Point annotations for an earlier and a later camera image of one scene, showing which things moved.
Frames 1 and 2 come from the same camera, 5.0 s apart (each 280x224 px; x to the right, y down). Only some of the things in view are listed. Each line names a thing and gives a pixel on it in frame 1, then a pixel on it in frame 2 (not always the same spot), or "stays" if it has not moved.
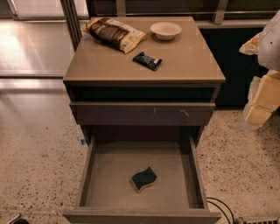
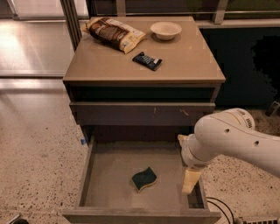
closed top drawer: x=140 y=114 stays
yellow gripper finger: x=251 y=46 -> x=188 y=158
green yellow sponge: x=143 y=178 stays
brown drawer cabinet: x=166 y=87 stays
